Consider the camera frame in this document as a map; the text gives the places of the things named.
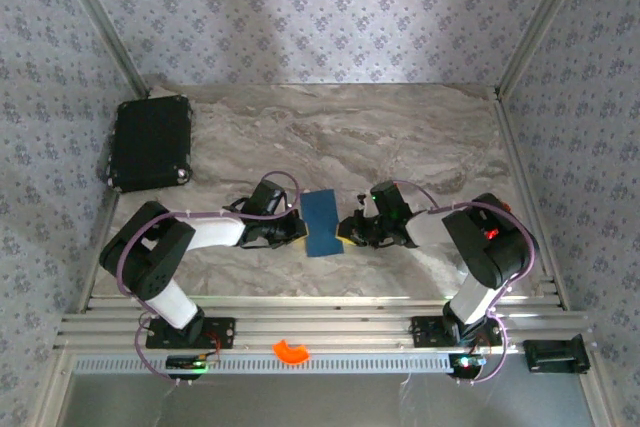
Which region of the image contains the orange curved plastic piece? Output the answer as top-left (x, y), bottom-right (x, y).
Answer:
top-left (272, 339), bottom-right (311, 365)

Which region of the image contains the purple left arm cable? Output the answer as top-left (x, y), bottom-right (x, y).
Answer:
top-left (115, 170), bottom-right (301, 384)

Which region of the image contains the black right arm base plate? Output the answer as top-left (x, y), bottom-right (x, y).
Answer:
top-left (410, 315), bottom-right (504, 348)

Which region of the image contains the circuit board with green light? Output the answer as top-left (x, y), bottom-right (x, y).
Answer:
top-left (166, 354), bottom-right (221, 373)
top-left (448, 352), bottom-right (487, 371)

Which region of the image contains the grey metal sheet panel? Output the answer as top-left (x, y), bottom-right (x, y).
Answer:
top-left (62, 372), bottom-right (599, 427)

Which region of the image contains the aluminium rail frame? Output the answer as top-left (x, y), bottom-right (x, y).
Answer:
top-left (53, 294), bottom-right (594, 354)

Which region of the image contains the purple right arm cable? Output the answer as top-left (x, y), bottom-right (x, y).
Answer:
top-left (392, 180), bottom-right (539, 384)

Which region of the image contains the black rectangular case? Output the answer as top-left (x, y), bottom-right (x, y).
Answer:
top-left (107, 94), bottom-right (194, 194)

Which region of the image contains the blue cloth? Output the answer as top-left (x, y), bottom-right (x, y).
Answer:
top-left (299, 189), bottom-right (346, 259)

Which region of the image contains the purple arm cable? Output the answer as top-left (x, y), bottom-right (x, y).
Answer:
top-left (392, 180), bottom-right (539, 384)
top-left (115, 170), bottom-right (301, 384)

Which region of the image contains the aluminium corner post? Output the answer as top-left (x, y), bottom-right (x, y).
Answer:
top-left (497, 0), bottom-right (594, 98)
top-left (47, 0), bottom-right (151, 98)

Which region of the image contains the black clamp block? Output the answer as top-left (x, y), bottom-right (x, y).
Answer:
top-left (522, 332), bottom-right (591, 375)

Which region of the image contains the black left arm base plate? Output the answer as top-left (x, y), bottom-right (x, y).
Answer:
top-left (144, 315), bottom-right (237, 351)

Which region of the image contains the aluminium side rail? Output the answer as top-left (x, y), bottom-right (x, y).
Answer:
top-left (74, 191), bottom-right (124, 316)
top-left (492, 89), bottom-right (571, 311)

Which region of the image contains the grey slotted cable duct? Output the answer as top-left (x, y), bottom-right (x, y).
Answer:
top-left (72, 352), bottom-right (451, 376)

